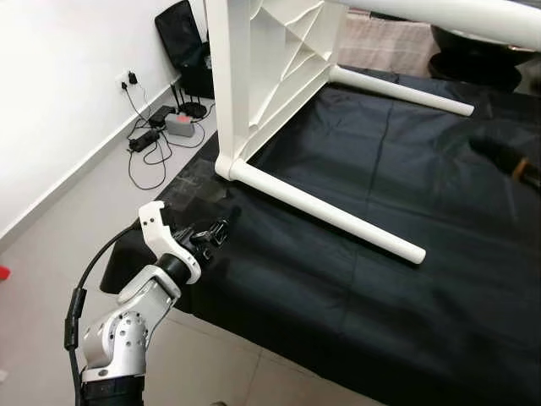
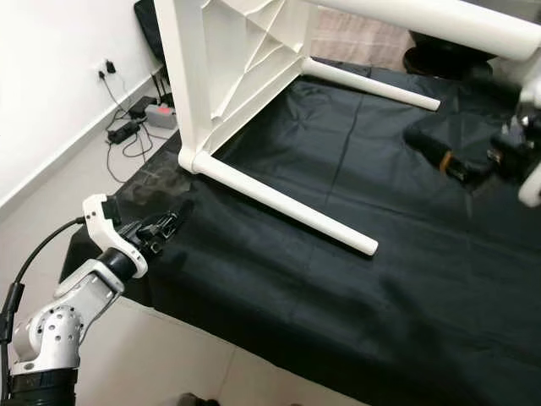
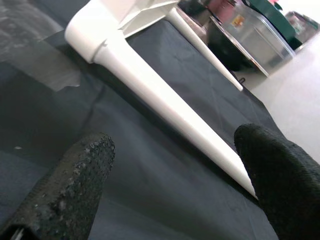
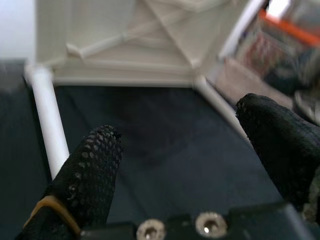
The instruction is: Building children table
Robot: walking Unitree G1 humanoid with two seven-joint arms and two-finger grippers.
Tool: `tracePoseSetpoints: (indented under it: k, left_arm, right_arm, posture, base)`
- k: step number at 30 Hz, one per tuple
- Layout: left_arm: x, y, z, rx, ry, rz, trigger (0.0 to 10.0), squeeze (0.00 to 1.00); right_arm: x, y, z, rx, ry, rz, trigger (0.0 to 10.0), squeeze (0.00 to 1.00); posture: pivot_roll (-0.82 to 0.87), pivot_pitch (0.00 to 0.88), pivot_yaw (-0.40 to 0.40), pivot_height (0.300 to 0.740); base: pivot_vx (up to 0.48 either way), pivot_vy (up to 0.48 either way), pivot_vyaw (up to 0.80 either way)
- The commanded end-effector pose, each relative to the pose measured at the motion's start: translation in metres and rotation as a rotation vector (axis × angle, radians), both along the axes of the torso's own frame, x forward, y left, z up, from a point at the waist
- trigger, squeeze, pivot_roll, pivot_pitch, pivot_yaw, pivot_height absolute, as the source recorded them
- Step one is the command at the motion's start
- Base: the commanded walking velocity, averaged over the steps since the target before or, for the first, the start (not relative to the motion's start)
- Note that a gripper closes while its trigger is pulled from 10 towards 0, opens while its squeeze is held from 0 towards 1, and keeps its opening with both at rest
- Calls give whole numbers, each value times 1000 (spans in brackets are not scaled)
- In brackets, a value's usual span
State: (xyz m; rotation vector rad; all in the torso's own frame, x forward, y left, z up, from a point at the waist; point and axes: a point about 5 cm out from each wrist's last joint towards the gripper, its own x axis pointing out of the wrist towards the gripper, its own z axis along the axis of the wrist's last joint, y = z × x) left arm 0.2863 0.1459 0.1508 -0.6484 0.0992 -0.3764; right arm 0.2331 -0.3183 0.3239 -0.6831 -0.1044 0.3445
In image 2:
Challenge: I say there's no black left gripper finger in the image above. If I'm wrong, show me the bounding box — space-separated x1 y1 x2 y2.
161 201 194 237

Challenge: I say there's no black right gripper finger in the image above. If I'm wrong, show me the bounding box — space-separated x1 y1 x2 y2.
404 118 474 183

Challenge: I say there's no white plastic table top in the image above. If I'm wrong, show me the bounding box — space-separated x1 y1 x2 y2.
152 0 320 176

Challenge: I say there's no clear tape patch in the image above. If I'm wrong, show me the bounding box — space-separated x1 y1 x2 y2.
135 161 197 206

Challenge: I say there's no black power strip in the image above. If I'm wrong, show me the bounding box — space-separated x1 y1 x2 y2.
108 121 145 146

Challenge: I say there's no grey small charger box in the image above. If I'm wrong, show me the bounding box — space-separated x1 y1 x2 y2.
144 103 178 131

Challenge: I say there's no black power adapter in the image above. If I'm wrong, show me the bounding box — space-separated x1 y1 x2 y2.
127 96 159 119

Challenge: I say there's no black cloth cover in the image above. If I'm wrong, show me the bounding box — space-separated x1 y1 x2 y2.
61 58 541 406

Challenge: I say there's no beige fringed cloth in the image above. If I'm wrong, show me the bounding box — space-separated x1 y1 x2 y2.
309 8 417 74

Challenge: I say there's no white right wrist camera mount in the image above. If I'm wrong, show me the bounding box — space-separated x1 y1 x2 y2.
511 51 541 210

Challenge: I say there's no black floor cable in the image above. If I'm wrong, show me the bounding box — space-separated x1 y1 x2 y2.
97 68 180 163

